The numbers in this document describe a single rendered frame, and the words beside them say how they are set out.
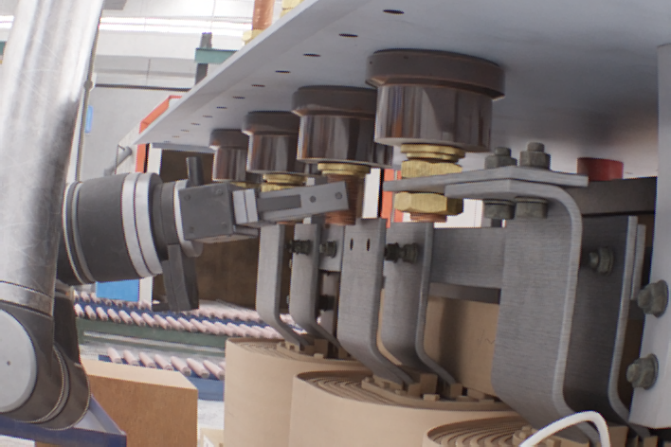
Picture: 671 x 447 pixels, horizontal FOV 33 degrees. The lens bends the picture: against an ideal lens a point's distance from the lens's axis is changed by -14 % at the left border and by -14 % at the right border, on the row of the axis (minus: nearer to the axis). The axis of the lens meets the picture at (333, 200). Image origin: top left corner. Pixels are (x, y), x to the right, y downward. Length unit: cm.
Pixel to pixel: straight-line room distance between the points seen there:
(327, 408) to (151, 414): 126
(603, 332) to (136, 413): 168
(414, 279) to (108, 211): 30
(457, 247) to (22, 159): 40
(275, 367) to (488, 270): 54
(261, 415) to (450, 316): 38
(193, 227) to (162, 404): 123
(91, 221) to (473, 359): 39
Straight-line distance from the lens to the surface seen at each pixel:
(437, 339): 129
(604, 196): 147
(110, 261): 124
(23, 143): 112
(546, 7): 73
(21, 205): 111
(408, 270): 123
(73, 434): 175
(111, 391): 239
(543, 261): 80
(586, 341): 83
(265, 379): 154
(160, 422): 240
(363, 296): 121
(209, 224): 119
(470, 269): 109
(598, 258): 80
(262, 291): 169
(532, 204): 77
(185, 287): 123
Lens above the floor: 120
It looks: 2 degrees up
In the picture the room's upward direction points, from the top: 5 degrees clockwise
